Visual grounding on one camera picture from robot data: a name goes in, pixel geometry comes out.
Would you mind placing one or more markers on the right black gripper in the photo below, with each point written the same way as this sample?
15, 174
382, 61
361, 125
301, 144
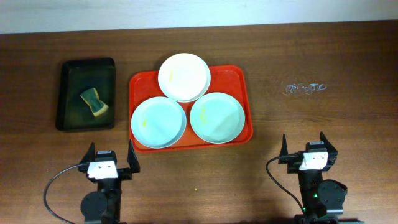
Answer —
290, 160

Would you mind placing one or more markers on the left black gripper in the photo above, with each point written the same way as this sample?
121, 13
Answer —
125, 170

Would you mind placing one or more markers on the light blue plate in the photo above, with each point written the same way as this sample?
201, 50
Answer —
217, 118
158, 122

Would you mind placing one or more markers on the green and yellow sponge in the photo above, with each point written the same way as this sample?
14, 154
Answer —
92, 99

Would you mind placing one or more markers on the white round plate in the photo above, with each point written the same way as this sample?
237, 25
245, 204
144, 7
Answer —
184, 77

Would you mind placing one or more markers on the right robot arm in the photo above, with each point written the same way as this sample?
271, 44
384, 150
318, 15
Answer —
322, 199

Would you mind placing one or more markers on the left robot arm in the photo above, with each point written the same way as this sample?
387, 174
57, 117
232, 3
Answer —
103, 206

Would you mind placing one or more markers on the black plastic tray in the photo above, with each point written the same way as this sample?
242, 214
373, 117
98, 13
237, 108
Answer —
77, 76

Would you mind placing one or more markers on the red plastic serving tray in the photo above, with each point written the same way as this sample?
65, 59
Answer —
227, 79

